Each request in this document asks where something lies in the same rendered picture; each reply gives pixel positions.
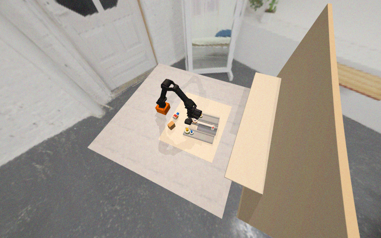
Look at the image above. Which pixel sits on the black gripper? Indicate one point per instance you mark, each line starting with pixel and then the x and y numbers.
pixel 189 119

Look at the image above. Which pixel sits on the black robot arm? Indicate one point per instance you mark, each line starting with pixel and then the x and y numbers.
pixel 189 104

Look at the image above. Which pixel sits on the white jar with red label and blue cap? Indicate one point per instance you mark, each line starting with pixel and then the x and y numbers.
pixel 175 116

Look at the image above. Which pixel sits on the brown cube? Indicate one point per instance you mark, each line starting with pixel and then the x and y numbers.
pixel 171 125

